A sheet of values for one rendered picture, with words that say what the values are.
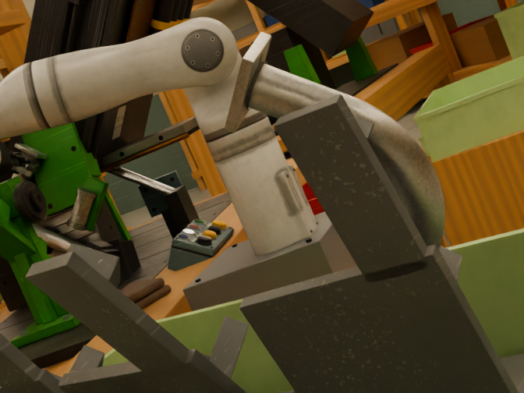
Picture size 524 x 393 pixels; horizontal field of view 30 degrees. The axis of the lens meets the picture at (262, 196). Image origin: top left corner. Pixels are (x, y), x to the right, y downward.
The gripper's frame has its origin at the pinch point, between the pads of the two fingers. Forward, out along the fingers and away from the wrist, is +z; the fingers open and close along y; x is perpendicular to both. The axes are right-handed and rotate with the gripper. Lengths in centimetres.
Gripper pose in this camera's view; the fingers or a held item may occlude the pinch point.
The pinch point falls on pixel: (24, 161)
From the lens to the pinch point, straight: 197.8
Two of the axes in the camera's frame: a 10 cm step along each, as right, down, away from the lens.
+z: 3.0, 0.2, 9.5
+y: -8.6, -4.3, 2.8
